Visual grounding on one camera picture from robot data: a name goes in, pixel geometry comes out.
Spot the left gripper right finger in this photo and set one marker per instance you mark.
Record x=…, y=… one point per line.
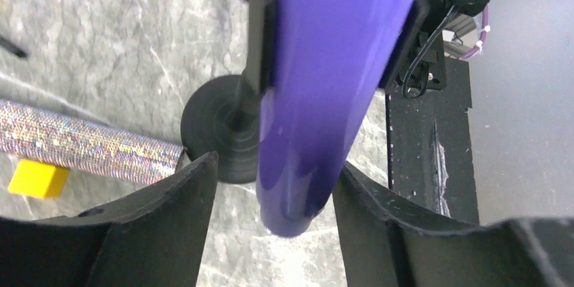
x=386, y=240

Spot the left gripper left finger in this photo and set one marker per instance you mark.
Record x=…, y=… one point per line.
x=152, y=237

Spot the black round-base clamp stand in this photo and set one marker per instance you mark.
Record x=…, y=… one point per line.
x=224, y=114

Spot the purple microphone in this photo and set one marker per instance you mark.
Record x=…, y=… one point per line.
x=328, y=59

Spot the yellow cube near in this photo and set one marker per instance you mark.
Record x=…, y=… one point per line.
x=38, y=180

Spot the glitter silver microphone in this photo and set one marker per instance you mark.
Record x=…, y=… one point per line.
x=52, y=138

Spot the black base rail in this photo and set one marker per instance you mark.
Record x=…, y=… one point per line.
x=429, y=147

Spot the black shock mount tripod stand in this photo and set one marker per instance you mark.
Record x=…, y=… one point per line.
x=12, y=48

